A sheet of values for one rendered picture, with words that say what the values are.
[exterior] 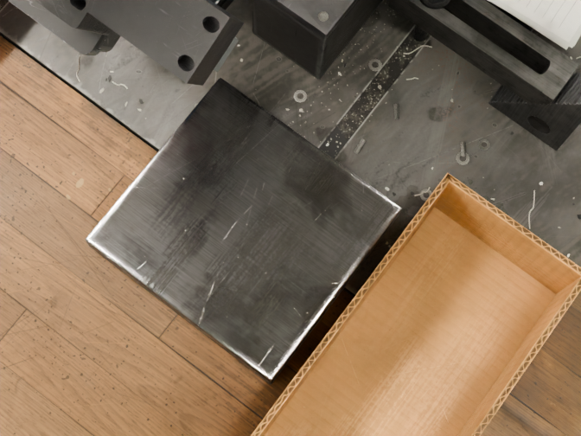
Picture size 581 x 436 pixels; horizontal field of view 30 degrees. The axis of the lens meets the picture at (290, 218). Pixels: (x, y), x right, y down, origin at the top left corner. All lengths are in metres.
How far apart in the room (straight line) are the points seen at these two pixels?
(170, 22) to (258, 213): 0.23
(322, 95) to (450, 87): 0.10
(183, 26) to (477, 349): 0.34
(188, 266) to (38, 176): 0.14
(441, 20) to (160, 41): 0.26
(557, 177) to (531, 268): 0.08
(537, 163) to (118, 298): 0.33
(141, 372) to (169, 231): 0.10
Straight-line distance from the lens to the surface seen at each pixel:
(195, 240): 0.79
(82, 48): 0.67
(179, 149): 0.81
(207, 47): 0.59
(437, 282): 0.81
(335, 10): 0.78
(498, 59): 0.79
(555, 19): 0.85
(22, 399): 0.81
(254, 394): 0.79
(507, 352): 0.81
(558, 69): 0.80
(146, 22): 0.61
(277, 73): 0.85
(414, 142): 0.84
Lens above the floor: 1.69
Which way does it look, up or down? 75 degrees down
